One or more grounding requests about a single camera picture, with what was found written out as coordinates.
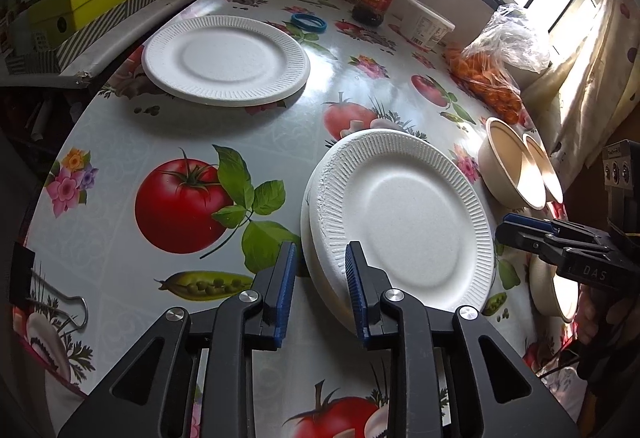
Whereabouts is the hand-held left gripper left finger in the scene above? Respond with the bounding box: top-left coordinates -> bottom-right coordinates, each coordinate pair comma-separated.
57,241 -> 298,438

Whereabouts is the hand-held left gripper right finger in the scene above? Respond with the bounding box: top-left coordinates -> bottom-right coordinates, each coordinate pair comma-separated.
345,241 -> 581,438

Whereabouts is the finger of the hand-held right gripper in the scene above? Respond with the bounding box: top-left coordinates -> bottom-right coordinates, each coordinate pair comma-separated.
502,212 -> 609,245
495,223 -> 567,265

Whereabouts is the white foam plate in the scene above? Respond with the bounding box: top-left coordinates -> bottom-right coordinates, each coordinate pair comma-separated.
141,14 -> 311,108

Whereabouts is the person's right hand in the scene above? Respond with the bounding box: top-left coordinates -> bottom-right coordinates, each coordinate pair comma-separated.
576,286 -> 622,385

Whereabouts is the fruit print tablecloth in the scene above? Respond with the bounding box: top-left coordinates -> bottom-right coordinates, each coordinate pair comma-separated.
20,0 -> 576,438

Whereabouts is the cream patterned curtain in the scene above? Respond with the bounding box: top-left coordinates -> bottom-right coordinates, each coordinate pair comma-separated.
520,0 -> 640,179

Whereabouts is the plastic bag of oranges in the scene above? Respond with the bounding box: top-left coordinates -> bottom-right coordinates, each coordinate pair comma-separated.
445,3 -> 551,124

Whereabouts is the white plastic tub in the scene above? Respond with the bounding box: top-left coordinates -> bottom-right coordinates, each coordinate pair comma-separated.
402,0 -> 456,50

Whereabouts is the black binder clip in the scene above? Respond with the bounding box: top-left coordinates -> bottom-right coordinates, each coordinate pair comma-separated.
7,241 -> 90,334

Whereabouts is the stack of yellow-green boxes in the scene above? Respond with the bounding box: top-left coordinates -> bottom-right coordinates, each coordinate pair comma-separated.
5,0 -> 181,76

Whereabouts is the blue plastic ring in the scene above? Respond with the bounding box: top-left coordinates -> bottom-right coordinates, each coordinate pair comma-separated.
291,12 -> 327,33

